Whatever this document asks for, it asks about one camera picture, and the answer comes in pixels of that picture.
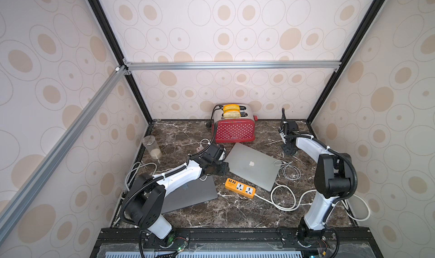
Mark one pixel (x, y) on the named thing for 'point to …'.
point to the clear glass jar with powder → (153, 149)
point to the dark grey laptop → (198, 192)
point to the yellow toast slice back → (231, 106)
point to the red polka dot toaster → (234, 129)
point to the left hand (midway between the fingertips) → (229, 169)
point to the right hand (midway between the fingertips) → (292, 147)
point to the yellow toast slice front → (231, 114)
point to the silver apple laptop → (253, 166)
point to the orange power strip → (243, 189)
